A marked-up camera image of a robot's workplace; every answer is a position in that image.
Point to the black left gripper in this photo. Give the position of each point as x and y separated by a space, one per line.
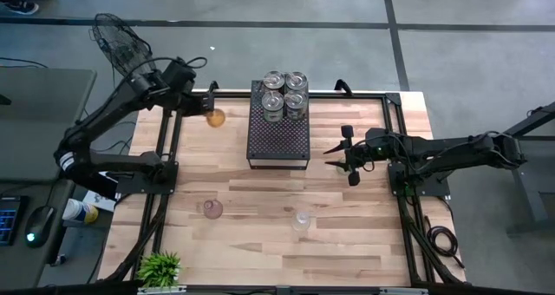
199 105

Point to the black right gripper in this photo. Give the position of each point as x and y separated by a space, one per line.
364 154

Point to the amber glass candlestick holder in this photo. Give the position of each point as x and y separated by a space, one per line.
217 119

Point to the clear glass jar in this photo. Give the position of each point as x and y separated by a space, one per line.
273 106

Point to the clear glass candlestick holder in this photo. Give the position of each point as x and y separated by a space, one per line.
301 221

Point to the silver candle tin orange label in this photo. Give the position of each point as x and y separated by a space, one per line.
274 79

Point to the pink glass candlestick holder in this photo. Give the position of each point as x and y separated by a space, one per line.
213 209

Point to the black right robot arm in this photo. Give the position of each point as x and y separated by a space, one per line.
455 149

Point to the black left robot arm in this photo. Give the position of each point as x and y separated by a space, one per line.
106 113

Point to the black perforated metal shelf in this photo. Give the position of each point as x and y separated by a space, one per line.
277 143

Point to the black floor fan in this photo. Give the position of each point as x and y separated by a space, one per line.
117 43

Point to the white paper booklet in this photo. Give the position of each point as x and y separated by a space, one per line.
97 201

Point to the white canister yellow lid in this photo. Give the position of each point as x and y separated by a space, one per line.
78 210

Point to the grey desk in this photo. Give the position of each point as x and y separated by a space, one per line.
39 126

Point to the small green potted plant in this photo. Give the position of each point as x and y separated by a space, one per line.
158 269

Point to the black metal stand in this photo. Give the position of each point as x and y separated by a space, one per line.
531 191

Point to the black computer mouse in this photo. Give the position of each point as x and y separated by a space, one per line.
39 223

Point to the person's shoe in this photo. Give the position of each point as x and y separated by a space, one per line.
21 8

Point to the black keyboard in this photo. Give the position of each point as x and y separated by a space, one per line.
8 221

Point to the black aluminium table frame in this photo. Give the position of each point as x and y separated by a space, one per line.
234 95

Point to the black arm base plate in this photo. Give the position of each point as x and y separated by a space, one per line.
435 187
147 185

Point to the aluminium extrusion rail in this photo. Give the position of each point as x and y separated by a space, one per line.
162 290
403 291

